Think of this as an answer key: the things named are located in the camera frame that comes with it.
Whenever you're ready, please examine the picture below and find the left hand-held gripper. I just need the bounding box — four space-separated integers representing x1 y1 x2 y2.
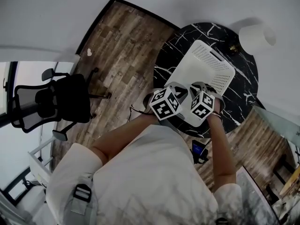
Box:
142 82 189 127

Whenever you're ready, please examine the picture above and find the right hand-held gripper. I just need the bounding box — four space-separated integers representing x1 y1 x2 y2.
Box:
188 81 226 120

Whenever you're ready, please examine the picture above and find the white perforated plastic basket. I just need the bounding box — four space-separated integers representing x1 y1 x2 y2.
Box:
163 39 236 128

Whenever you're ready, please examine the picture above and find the person's left forearm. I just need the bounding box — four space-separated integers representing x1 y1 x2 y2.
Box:
92 112 163 162

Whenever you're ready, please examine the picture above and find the person's right forearm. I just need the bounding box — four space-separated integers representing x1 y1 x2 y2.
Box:
205 110 238 193

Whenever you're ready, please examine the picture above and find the black device with blue screen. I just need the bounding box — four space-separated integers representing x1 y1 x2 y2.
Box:
190 139 210 165

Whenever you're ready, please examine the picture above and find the black marble table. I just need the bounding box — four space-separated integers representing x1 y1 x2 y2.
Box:
153 22 259 139

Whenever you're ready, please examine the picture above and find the person's white shirt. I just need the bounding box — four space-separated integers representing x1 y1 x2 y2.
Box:
45 124 244 225

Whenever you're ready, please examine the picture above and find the glass panel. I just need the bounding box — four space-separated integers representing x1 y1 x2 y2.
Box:
252 105 300 142

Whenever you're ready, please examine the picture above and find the white cylindrical lamp shade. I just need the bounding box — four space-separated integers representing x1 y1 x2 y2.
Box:
238 23 277 56

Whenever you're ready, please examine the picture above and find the black mesh office chair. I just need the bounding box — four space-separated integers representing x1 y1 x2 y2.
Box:
7 67 113 142

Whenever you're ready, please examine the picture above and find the light wooden furniture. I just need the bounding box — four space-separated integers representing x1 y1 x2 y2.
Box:
278 165 300 196

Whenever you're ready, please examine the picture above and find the thin black floor cable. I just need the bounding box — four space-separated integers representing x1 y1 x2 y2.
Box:
126 104 152 123

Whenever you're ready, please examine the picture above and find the black plastic strap buckle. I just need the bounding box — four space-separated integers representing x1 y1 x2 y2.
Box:
73 183 93 202

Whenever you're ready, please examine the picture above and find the grey shoulder strap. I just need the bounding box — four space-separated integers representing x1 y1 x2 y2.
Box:
67 176 100 225

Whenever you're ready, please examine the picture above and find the white metal frame desk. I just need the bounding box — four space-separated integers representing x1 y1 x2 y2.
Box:
27 136 56 190

